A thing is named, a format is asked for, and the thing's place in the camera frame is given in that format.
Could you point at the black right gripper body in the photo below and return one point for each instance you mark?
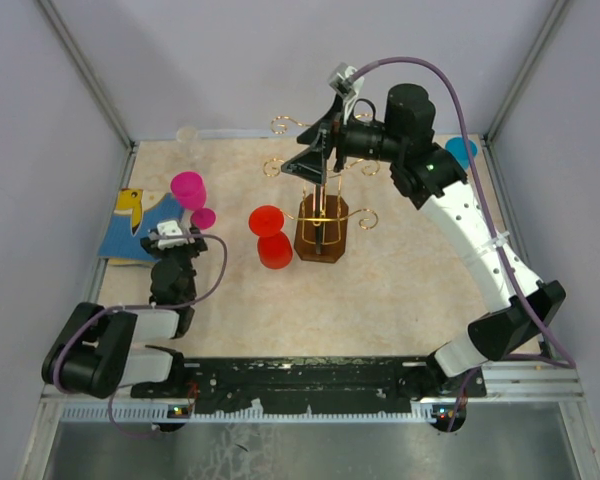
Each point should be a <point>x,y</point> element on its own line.
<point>360,140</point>

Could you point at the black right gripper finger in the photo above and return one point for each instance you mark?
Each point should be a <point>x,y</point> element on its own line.
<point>309,165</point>
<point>329,122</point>

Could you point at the red plastic wine glass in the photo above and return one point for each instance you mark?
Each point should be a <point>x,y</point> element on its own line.
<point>273,245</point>

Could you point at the cyan plastic wine glass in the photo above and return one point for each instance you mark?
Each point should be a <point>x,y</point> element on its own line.
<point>462,155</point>

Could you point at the magenta plastic wine glass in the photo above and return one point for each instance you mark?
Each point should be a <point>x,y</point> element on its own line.
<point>190,191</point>

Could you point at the clear wine glass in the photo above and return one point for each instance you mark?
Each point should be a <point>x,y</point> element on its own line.
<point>188,140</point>

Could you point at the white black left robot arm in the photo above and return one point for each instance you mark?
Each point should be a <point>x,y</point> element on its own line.
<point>90,354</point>

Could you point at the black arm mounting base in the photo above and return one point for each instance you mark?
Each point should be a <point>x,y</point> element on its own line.
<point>320,386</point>

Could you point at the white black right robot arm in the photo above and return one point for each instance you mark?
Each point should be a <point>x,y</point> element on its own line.
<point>519,303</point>

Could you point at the gold wire wine glass rack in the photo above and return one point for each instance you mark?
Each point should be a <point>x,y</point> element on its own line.
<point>322,218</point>

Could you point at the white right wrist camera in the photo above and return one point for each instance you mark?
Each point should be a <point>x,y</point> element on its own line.
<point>346,88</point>

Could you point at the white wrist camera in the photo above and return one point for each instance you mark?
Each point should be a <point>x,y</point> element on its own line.
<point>346,88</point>
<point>169,234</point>

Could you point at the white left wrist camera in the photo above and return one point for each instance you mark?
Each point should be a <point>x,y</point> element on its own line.
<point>169,234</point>

